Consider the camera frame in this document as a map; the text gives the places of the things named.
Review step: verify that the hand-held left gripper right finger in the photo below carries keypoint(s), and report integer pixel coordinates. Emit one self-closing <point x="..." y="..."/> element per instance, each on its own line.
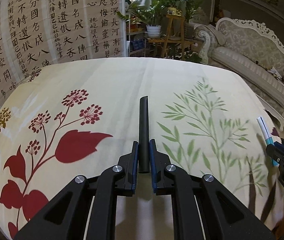
<point x="153" y="170"/>

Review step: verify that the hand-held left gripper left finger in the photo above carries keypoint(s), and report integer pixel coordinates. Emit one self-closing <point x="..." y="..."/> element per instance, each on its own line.
<point x="135" y="170"/>

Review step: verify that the blue white packet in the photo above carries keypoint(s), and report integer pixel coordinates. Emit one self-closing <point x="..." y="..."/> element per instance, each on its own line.
<point x="263" y="127"/>

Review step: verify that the black plastic tube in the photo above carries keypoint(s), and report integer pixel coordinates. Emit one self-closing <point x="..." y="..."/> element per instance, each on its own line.
<point x="143" y="130"/>

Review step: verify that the pile of papers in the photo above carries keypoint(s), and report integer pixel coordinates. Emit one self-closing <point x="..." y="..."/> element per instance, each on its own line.
<point x="275" y="73"/>

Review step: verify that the floral tablecloth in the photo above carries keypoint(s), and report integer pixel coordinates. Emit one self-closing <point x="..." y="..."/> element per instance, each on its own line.
<point x="122" y="85"/>

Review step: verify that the ornate white sofa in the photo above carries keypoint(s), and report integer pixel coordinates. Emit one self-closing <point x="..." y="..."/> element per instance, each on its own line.
<point x="246" y="57"/>

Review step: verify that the small potted floor plant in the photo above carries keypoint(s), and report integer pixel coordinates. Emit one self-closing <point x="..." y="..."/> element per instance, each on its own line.
<point x="191" y="57"/>

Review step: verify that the white metal shelf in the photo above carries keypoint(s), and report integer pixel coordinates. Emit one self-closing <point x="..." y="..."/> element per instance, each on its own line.
<point x="137" y="42"/>

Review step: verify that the wooden plant stand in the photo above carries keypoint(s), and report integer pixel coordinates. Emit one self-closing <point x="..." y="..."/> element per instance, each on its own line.
<point x="168" y="35"/>

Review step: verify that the ornate white armchair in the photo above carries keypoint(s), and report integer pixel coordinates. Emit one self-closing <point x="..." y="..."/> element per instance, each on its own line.
<point x="203" y="37"/>

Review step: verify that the leafy plant in white pot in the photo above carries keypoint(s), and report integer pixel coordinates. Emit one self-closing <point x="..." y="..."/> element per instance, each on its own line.
<point x="154" y="31"/>

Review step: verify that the tall plant in dark pot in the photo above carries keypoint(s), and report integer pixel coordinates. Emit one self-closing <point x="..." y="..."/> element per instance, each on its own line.
<point x="190" y="5"/>

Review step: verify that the calligraphy wall hanging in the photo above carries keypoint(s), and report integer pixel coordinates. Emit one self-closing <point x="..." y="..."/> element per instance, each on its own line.
<point x="44" y="25"/>

